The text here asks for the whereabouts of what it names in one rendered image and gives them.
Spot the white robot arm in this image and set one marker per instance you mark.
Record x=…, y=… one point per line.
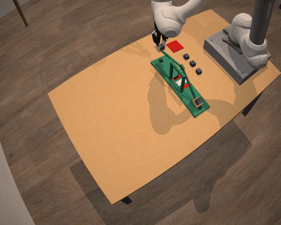
x=246, y=35

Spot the red flat square plate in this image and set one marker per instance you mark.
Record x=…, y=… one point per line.
x=175, y=46

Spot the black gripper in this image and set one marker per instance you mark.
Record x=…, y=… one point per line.
x=156, y=38

